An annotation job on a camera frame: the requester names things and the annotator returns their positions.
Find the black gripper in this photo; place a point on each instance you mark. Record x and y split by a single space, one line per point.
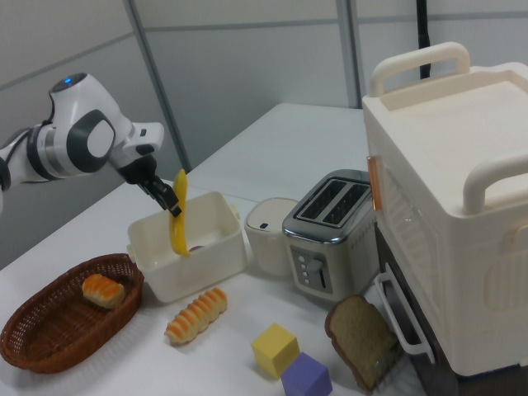
138 171

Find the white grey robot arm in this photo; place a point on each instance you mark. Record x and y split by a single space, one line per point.
90 140

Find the short orange striped bread roll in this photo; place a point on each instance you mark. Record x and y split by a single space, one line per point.
103 290

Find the black stand pole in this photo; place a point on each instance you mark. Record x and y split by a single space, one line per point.
423 37

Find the small white lidded bin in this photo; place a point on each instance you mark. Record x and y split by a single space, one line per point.
264 247

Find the purple cube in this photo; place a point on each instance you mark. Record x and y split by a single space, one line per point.
307 377

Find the brown bread slice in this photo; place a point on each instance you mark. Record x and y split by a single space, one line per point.
359 334

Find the cream toy kitchen cabinet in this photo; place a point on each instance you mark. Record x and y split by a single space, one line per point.
453 165

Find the yellow banana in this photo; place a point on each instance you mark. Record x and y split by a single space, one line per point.
179 235

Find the long orange striped bread roll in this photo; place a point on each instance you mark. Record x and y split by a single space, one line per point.
198 315

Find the cream silver toaster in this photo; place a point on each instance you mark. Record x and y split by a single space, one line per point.
330 255

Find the yellow cube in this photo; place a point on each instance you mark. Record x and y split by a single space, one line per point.
274 348

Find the white square plastic container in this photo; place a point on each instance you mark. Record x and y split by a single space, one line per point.
198 268

